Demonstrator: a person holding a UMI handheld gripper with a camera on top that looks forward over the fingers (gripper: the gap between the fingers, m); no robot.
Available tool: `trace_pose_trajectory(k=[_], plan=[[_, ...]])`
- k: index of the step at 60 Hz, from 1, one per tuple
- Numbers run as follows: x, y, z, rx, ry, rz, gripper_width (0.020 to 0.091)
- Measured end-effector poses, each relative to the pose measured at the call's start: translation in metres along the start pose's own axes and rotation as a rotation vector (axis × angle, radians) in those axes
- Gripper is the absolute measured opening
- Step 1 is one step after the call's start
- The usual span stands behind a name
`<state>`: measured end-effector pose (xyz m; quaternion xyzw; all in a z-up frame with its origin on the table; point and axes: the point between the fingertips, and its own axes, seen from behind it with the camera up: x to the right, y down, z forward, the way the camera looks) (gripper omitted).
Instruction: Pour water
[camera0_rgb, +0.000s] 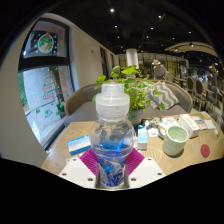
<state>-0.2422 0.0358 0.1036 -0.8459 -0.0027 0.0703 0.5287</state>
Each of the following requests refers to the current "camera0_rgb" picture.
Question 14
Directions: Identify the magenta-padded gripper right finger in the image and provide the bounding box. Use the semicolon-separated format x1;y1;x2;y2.
125;148;167;190

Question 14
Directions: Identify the white box with orange print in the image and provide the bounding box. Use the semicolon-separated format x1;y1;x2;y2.
178;113;202;139

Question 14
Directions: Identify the window with festive stickers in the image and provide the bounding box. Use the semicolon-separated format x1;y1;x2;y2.
18;18;75;149

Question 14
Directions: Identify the white packet with blue print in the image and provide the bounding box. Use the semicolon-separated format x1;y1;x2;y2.
191;115;205;131

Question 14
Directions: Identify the group of dining chairs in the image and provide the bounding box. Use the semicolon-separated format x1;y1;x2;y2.
181;64;224;114

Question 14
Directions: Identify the grey curved sofa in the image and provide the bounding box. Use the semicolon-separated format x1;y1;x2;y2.
64;79;194;128

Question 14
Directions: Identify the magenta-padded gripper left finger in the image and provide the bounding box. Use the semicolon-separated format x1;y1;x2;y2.
58;148;100;190

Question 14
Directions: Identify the clear blue-labelled water bottle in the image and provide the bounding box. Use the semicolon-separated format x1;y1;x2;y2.
89;83;137;190

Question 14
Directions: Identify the small blue-white carton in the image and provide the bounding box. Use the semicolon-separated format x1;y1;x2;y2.
137;124;149;151

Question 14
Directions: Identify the printed picture leaflet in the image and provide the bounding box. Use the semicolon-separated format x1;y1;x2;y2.
143;116;181;138

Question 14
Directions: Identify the flat blue-white packet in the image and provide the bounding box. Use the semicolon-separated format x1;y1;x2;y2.
67;134;92;156

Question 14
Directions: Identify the green potted plant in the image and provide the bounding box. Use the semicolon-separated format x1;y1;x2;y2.
92;65;166;125

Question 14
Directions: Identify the white round column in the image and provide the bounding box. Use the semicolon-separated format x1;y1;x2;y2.
125;48;140;69

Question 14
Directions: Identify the flat round red coaster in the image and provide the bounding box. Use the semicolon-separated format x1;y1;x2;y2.
200;143;211;159

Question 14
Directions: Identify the yellow leaflet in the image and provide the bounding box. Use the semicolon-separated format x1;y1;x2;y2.
199;111;212;120

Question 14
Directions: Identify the person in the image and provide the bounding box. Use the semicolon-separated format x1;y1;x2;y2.
151;59;168;81

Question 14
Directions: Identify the pale green mug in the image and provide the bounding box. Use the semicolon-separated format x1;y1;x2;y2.
157;124;190;158

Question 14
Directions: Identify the group of ceiling spotlights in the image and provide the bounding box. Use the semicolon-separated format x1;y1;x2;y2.
106;6;198;48

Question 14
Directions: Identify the white paper napkin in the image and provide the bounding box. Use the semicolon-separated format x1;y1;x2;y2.
203;118;218;131

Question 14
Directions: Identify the grey chevron cushion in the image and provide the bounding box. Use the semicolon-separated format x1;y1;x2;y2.
146;81;181;111

